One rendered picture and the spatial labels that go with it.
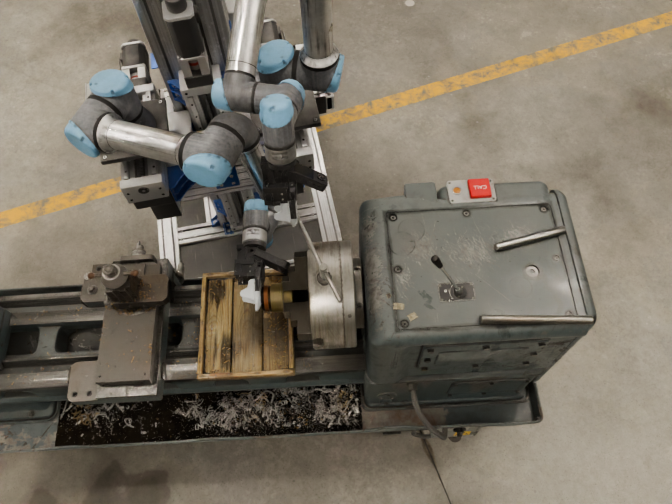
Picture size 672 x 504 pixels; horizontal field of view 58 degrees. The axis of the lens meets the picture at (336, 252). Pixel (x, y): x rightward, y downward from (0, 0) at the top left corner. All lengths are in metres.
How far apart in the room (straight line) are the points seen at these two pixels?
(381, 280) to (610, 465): 1.63
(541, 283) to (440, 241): 0.29
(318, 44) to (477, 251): 0.73
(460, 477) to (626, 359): 0.95
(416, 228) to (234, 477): 1.52
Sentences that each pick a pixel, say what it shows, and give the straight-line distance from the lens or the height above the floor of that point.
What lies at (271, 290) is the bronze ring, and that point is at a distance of 1.77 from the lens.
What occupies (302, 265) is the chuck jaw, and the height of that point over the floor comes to 1.18.
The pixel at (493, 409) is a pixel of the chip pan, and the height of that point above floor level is 0.54.
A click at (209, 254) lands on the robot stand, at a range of 2.91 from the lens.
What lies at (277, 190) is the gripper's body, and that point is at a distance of 1.50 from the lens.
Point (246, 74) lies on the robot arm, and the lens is 1.54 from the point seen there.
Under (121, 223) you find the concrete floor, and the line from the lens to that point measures 3.38.
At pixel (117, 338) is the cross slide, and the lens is 2.00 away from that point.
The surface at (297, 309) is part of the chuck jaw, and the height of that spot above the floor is 1.11.
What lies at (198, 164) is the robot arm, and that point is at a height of 1.44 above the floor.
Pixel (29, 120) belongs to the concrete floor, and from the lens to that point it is 4.01.
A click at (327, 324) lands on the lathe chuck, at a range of 1.66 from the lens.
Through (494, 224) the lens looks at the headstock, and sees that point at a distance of 1.74.
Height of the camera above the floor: 2.73
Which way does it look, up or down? 63 degrees down
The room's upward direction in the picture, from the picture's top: 3 degrees counter-clockwise
